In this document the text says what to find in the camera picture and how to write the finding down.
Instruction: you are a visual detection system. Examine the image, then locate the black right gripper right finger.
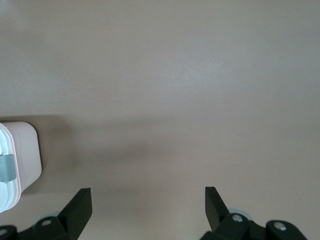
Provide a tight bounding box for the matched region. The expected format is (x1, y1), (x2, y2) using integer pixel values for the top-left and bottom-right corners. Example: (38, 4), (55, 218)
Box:
(199, 186), (308, 240)

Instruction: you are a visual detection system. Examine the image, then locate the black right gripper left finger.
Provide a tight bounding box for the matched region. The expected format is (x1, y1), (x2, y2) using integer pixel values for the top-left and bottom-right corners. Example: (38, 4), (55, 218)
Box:
(0, 187), (93, 240)

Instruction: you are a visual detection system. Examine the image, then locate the white plastic box lid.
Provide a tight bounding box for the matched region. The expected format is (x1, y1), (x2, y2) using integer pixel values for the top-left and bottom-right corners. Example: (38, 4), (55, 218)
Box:
(0, 122), (21, 214)

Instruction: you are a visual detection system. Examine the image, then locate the translucent plastic storage box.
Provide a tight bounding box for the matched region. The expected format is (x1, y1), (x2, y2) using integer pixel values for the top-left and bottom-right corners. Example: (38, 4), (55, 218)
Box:
(0, 121), (43, 198)

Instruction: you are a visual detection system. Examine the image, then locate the grey box latch clip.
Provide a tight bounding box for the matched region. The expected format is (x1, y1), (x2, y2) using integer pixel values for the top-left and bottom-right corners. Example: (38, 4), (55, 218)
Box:
(0, 154), (16, 183)

